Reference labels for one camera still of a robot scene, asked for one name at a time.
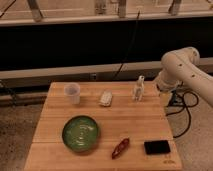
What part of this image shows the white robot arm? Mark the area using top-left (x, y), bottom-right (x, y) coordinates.
top-left (155, 47), bottom-right (213, 108)

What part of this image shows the wooden butcher block table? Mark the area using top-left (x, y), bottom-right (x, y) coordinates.
top-left (24, 82), bottom-right (182, 171)

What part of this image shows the black rectangular sponge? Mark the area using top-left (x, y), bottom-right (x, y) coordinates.
top-left (144, 140), bottom-right (171, 155)

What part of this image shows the red chili pepper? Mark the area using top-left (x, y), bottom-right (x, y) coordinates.
top-left (111, 138), bottom-right (130, 159)

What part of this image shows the green ceramic bowl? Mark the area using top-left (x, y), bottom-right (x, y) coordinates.
top-left (62, 115), bottom-right (100, 153)

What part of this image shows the translucent plastic cup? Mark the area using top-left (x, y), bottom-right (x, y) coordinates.
top-left (64, 83), bottom-right (80, 104)

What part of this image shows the black power cable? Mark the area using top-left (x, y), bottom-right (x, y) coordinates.
top-left (156, 80), bottom-right (200, 139)

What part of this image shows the black hanging cable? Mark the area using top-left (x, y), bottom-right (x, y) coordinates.
top-left (111, 10), bottom-right (141, 81)

